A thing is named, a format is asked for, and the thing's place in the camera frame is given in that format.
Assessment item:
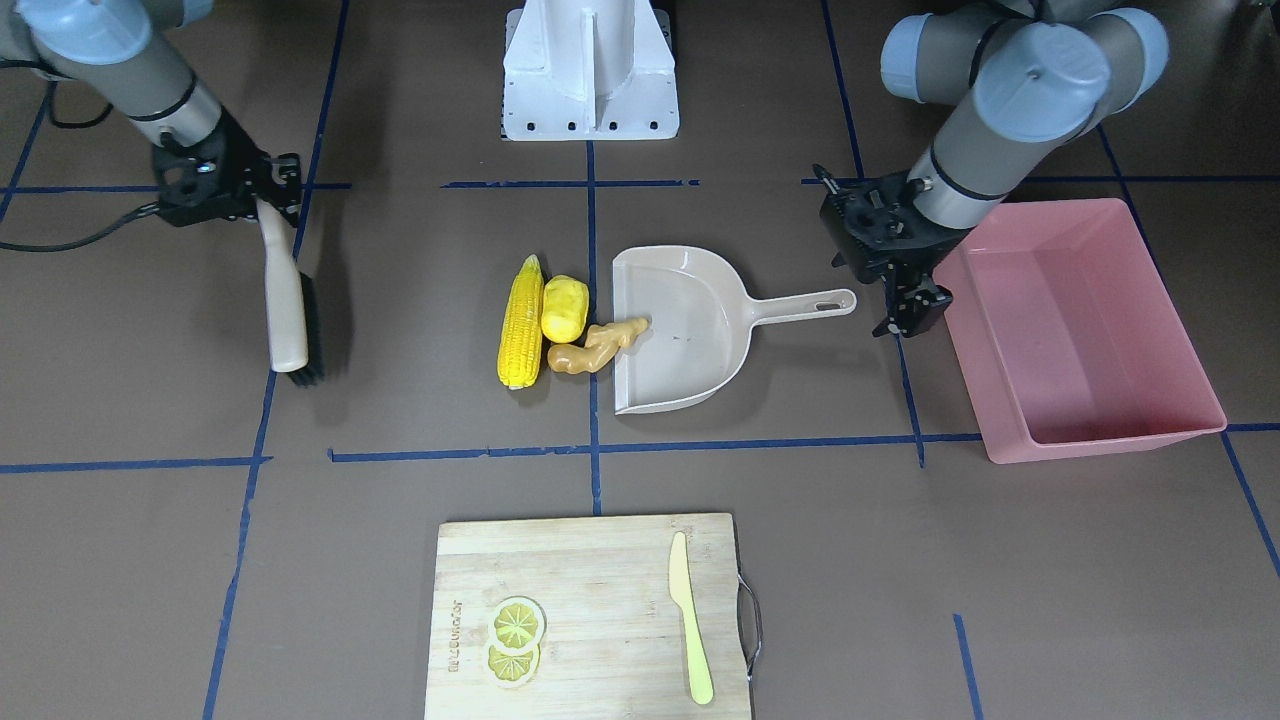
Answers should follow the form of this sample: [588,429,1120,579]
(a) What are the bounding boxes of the yellow plastic knife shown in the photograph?
[667,530,716,706]

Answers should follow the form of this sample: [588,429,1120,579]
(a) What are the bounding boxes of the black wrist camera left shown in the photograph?
[812,163,922,284]

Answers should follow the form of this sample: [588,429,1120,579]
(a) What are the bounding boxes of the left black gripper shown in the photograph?
[873,215,972,338]

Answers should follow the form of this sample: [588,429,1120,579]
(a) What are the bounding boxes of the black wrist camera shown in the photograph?
[151,141,302,228]
[812,163,922,284]

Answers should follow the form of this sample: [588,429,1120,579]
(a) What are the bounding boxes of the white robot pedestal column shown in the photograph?
[500,1,681,142]

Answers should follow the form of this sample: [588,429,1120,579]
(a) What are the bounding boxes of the beige plastic dustpan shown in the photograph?
[611,245,858,415]

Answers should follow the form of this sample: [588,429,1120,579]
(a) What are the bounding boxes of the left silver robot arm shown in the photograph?
[870,1,1170,337]

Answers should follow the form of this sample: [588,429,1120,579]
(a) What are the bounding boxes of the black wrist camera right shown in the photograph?
[151,141,302,228]

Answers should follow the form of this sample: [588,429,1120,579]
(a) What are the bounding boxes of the yellow potato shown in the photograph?
[540,275,590,345]

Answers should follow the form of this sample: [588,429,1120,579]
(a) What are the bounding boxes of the pink plastic bin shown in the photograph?
[934,199,1228,464]

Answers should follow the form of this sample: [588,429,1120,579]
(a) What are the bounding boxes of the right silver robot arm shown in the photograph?
[3,1,301,227]

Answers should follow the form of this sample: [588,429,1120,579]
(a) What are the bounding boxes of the yellow corn cob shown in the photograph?
[495,254,544,389]

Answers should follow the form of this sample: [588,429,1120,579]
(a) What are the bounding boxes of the wooden cutting board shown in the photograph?
[424,512,754,719]

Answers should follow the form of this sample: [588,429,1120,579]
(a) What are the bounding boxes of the brown ginger root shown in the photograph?
[547,316,650,375]

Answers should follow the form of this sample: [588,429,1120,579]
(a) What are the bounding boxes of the beige hand brush black bristles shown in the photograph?
[255,199,324,388]

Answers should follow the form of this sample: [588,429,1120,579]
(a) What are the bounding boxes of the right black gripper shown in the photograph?
[218,110,275,217]

